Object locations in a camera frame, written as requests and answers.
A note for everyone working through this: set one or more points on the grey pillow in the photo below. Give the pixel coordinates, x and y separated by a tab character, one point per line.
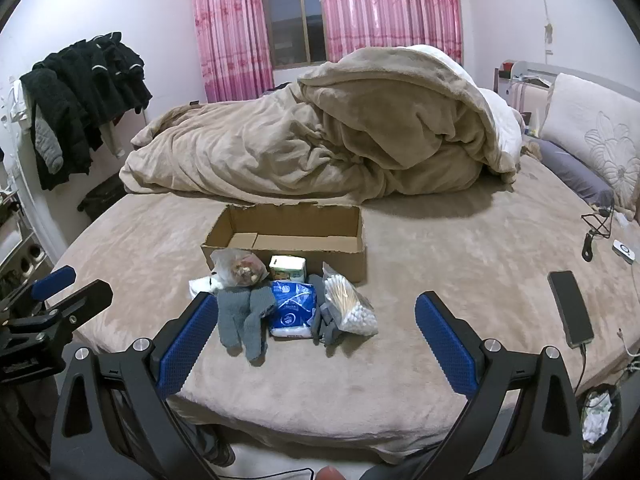
575	170

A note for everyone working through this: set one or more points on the grey knit glove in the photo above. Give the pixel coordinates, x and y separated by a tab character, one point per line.
260	327

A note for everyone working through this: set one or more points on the clear plastic snack bag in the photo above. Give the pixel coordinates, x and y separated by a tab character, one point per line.
242	270

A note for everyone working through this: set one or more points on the bag of cotton swabs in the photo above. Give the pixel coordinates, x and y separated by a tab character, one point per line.
350	310

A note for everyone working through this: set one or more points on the pink floral curtain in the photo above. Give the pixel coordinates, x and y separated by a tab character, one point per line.
230	30
390	5

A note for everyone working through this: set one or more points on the grey sock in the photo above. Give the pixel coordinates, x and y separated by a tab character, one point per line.
232	316

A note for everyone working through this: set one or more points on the dark cloth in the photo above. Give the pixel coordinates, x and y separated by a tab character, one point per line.
280	90

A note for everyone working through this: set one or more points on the green yellow tissue pack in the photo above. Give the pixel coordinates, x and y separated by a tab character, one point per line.
287	268

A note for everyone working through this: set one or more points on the black smartphone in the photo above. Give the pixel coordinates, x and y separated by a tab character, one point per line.
570	310

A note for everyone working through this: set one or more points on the blue white pack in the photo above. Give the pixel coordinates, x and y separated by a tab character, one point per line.
292	306

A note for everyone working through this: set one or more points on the grey headboard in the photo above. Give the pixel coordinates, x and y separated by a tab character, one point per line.
575	71

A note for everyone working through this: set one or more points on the beige fleece duvet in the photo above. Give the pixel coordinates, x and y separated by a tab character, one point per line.
300	150

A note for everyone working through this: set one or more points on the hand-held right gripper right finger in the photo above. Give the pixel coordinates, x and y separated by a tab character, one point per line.
445	345

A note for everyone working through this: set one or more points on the trash bin with paper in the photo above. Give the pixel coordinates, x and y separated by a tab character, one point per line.
600	420

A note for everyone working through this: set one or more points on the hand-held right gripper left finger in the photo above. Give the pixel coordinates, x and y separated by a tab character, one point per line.
187	345

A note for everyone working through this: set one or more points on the dark coat with grey sleeve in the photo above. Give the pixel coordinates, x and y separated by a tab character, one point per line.
50	125

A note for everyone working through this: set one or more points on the black hooded jacket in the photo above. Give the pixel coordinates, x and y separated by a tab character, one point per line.
105	75

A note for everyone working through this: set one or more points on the brown cardboard box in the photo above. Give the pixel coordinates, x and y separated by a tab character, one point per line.
340	260

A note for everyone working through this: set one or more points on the cluttered storage shelf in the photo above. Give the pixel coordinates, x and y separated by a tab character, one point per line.
22	255

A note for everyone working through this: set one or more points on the small white device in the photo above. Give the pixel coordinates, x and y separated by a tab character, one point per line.
625	251

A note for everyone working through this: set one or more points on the round bed beige sheet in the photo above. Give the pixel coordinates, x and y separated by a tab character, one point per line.
425	260

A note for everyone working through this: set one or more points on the white flower embroidered pillow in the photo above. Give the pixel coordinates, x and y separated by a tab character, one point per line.
595	125

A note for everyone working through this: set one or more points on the window with metal frame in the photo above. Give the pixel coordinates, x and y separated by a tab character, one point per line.
295	15

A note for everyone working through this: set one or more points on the beige hanging garment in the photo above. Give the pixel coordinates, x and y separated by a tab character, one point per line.
112	142

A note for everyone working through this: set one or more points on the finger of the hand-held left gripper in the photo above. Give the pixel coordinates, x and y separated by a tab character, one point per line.
80	300
52	281

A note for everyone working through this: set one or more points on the black suitcase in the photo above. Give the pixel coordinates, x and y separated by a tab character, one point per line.
102	197

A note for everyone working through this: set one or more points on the dark grey socks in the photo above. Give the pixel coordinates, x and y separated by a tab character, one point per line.
325	332

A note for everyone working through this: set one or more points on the person's grey trousers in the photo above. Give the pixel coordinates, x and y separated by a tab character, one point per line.
390	472

